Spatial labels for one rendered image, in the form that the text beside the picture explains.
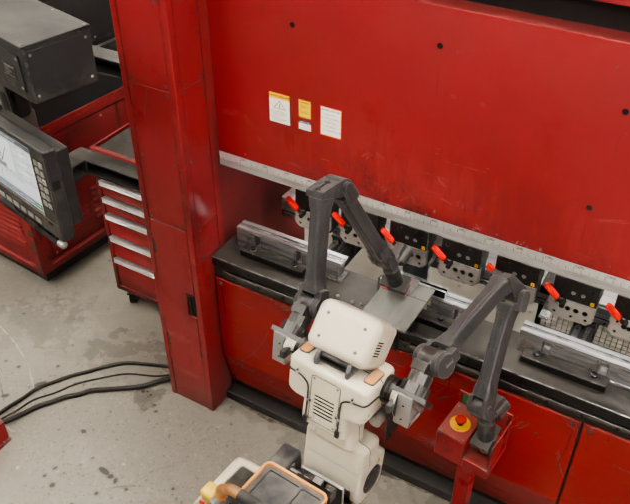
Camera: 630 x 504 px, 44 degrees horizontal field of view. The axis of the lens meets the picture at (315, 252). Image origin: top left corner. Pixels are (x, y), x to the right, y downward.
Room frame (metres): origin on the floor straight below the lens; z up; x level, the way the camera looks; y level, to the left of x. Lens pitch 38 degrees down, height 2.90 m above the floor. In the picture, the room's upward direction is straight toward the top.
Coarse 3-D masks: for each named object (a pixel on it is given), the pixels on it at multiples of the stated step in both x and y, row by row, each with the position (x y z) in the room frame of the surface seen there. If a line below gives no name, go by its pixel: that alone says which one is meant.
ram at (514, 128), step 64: (256, 0) 2.58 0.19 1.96; (320, 0) 2.45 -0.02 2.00; (384, 0) 2.34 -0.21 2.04; (448, 0) 2.29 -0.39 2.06; (256, 64) 2.58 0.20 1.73; (320, 64) 2.45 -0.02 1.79; (384, 64) 2.33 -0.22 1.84; (448, 64) 2.22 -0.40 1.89; (512, 64) 2.13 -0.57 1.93; (576, 64) 2.04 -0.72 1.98; (256, 128) 2.59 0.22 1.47; (384, 128) 2.33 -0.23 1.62; (448, 128) 2.21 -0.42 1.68; (512, 128) 2.11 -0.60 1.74; (576, 128) 2.02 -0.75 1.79; (384, 192) 2.32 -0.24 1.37; (448, 192) 2.20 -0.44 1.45; (512, 192) 2.09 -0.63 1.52; (576, 192) 2.00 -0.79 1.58; (512, 256) 2.07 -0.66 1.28; (576, 256) 1.97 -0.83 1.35
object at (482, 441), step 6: (498, 426) 1.73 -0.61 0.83; (492, 432) 1.67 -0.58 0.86; (498, 432) 1.70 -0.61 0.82; (474, 438) 1.69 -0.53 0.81; (480, 438) 1.68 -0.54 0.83; (486, 438) 1.67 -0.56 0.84; (492, 438) 1.68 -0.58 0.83; (474, 444) 1.67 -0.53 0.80; (480, 444) 1.67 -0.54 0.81; (486, 444) 1.67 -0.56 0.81; (486, 450) 1.64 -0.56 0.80
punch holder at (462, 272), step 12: (444, 240) 2.19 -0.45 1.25; (444, 252) 2.19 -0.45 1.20; (456, 252) 2.17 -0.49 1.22; (468, 252) 2.15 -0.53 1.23; (480, 252) 2.13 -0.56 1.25; (444, 264) 2.18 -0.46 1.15; (456, 264) 2.16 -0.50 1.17; (468, 264) 2.14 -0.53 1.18; (480, 264) 2.12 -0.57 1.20; (444, 276) 2.18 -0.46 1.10; (456, 276) 2.16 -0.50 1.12; (468, 276) 2.14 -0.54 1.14; (480, 276) 2.16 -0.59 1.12
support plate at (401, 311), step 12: (420, 288) 2.23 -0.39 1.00; (372, 300) 2.16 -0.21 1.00; (384, 300) 2.16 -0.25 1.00; (396, 300) 2.16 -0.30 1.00; (408, 300) 2.16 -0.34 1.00; (420, 300) 2.16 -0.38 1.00; (372, 312) 2.10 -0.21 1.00; (384, 312) 2.10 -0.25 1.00; (396, 312) 2.10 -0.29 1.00; (408, 312) 2.10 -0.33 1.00; (396, 324) 2.04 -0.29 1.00; (408, 324) 2.04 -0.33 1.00
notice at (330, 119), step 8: (320, 112) 2.45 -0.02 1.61; (328, 112) 2.43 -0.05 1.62; (336, 112) 2.42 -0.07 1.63; (320, 120) 2.45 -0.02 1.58; (328, 120) 2.43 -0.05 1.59; (336, 120) 2.42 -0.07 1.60; (320, 128) 2.45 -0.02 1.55; (328, 128) 2.43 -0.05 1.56; (336, 128) 2.42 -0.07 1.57; (328, 136) 2.43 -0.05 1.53; (336, 136) 2.42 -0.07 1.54
